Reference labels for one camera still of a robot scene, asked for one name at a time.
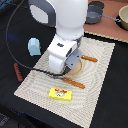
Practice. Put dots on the fork with orange handle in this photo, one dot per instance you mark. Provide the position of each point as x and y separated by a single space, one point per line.
74 83

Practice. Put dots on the brown sausage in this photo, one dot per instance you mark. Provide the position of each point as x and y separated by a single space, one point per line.
18 72

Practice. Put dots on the round tan plate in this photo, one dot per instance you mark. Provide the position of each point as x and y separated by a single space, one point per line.
76 68

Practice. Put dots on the knife with orange handle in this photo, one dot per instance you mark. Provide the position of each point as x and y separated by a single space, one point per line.
89 58

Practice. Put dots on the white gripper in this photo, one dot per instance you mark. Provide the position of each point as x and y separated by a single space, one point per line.
63 54

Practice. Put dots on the tan wooden bowl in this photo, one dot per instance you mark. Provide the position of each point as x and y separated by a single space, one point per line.
123 14

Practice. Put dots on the grey saucepan with handle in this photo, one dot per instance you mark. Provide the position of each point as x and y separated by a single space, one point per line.
95 12

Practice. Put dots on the light blue milk carton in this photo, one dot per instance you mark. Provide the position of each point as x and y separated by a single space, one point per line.
34 47

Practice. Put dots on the yellow butter box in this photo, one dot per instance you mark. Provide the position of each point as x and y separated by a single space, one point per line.
60 94

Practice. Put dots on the beige woven placemat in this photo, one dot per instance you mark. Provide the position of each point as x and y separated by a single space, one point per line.
69 102

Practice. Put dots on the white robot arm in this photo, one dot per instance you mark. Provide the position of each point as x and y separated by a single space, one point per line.
68 17

